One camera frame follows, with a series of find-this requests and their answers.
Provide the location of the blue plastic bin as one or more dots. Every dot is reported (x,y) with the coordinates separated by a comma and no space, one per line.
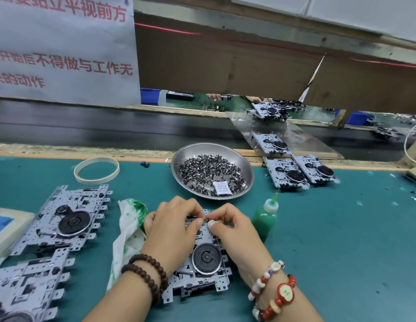
(359,118)
(150,96)

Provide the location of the small blue cap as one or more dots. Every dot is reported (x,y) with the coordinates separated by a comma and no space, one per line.
(144,164)

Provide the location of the round metal bowl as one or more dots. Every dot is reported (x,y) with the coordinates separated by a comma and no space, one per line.
(208,149)

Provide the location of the black conveyor belt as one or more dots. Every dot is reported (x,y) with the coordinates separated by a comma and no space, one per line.
(94,124)

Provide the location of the finished mechanisms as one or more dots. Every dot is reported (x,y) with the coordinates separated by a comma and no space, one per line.
(288,177)

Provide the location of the pile of small metal parts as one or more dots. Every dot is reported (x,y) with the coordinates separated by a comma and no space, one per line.
(208,172)

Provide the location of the brown cardboard panel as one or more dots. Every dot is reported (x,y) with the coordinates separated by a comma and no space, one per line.
(215,63)

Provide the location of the person's left hand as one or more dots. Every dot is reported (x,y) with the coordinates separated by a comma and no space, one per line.
(171,234)

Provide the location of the black flat box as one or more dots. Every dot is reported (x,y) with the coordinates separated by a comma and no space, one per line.
(180,96)

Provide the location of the white blue power strip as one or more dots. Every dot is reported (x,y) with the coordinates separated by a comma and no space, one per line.
(3,228)

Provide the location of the green glue squeeze bottle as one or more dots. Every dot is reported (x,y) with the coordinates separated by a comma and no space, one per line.
(265,221)

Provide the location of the white paper sign red text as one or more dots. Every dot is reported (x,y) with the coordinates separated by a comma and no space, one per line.
(60,50)

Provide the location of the metal mechanism chassis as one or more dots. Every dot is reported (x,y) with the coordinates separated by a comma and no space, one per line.
(205,261)
(70,221)
(27,285)

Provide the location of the person's right forearm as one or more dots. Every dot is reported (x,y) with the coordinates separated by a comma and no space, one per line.
(298,310)

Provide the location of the wooden shelf beam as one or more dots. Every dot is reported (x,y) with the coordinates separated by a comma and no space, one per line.
(215,16)

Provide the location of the person's right hand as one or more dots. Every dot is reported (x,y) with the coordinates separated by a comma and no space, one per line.
(238,238)

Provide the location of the white green-stained cloth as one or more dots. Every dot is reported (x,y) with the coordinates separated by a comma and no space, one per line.
(131,231)

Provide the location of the clear plastic sheet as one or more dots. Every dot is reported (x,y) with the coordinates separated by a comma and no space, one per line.
(308,141)

